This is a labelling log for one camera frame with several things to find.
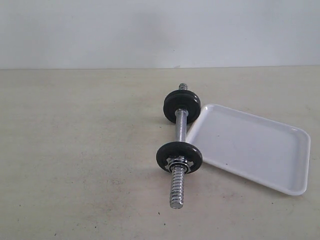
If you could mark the chrome dumbbell bar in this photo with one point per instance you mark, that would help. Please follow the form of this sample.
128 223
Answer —
178 176

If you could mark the chrome spin-lock collar nut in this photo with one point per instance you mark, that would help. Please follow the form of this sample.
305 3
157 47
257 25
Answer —
179 161

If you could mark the black weight plate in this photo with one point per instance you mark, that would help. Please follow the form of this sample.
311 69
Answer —
176 104
183 92
176 149

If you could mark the white plastic tray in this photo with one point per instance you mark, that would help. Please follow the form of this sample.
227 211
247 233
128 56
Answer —
268 152

